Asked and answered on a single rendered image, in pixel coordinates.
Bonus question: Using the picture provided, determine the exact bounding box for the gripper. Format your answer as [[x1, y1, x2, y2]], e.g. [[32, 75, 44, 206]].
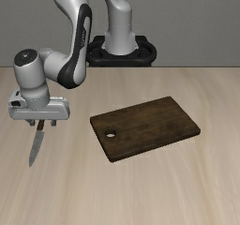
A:
[[7, 89, 71, 128]]

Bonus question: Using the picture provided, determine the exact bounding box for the dark brown cutting board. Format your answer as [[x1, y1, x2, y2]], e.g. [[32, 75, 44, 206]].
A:
[[89, 96, 202, 163]]

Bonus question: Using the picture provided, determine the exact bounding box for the knife with brown handle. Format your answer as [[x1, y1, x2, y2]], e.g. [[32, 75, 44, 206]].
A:
[[28, 119, 46, 169]]

